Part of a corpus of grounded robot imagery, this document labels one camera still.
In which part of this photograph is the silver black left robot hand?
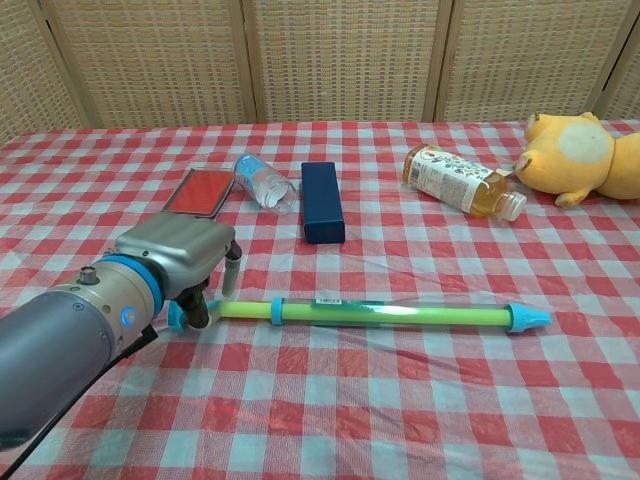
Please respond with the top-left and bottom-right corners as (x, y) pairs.
(114, 213), (244, 332)

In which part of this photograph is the green and blue water pump toy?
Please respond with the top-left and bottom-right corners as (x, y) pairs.
(167, 294), (554, 337)

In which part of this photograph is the red stamp pad with dark rim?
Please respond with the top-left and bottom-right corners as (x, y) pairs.
(166, 168), (236, 220)

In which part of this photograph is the clear water bottle blue label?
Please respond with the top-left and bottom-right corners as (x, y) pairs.
(233, 153), (298, 216)

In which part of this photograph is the dark blue rectangular box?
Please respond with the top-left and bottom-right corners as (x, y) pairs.
(300, 160), (347, 246)

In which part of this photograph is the woven wood-framed screen panel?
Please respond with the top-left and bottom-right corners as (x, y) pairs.
(0, 0), (90, 147)
(242, 0), (454, 124)
(433, 0), (640, 124)
(591, 19), (640, 122)
(40, 0), (259, 130)

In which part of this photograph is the red white checkered tablecloth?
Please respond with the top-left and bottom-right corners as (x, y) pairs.
(0, 118), (640, 480)

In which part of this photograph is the amber tea bottle white cap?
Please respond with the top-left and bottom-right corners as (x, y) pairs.
(402, 143), (529, 222)

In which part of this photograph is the yellow plush toy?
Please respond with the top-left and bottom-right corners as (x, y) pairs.
(514, 111), (640, 208)

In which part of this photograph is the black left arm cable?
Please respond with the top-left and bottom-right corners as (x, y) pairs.
(0, 324), (159, 476)

